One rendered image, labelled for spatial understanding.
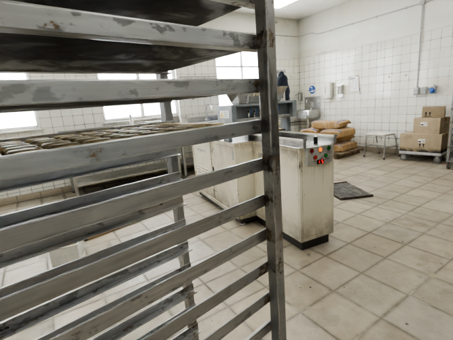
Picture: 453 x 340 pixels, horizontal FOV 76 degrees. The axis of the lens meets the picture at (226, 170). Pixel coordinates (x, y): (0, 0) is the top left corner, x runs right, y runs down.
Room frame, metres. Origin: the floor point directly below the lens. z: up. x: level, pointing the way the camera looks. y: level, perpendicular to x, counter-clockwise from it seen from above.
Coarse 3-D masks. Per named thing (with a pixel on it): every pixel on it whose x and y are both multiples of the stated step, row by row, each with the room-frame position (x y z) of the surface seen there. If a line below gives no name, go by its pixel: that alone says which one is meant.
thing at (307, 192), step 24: (312, 144) 2.19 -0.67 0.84; (288, 168) 2.19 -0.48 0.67; (312, 168) 2.11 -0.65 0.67; (288, 192) 2.20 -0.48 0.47; (312, 192) 2.11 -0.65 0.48; (264, 216) 2.55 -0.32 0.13; (288, 216) 2.21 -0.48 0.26; (312, 216) 2.11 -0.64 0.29; (288, 240) 2.27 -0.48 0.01; (312, 240) 2.15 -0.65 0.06
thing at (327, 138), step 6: (282, 132) 2.75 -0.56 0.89; (288, 132) 2.67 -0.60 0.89; (294, 132) 2.59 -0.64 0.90; (300, 132) 2.53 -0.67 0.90; (300, 138) 2.52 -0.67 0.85; (306, 138) 2.44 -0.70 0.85; (312, 138) 2.38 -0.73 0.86; (318, 138) 2.31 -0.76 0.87; (324, 138) 2.25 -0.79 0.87; (330, 138) 2.19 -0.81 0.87
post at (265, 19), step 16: (256, 0) 0.66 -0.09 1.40; (272, 0) 0.66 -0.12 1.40; (256, 16) 0.66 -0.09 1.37; (272, 16) 0.66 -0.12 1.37; (256, 32) 0.66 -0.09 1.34; (272, 32) 0.66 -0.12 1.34; (272, 48) 0.66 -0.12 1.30; (272, 64) 0.65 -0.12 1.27; (272, 80) 0.65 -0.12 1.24; (272, 96) 0.65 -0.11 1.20; (272, 112) 0.65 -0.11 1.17; (272, 128) 0.65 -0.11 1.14; (272, 144) 0.65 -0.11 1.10; (272, 160) 0.64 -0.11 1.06; (272, 176) 0.64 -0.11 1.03; (272, 192) 0.65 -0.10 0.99; (272, 208) 0.65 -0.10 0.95; (272, 224) 0.65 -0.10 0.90; (272, 240) 0.65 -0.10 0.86; (272, 256) 0.65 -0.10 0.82; (272, 272) 0.65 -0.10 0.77; (272, 288) 0.66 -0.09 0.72; (272, 304) 0.66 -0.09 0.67; (272, 320) 0.66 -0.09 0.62; (272, 336) 0.66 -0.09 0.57
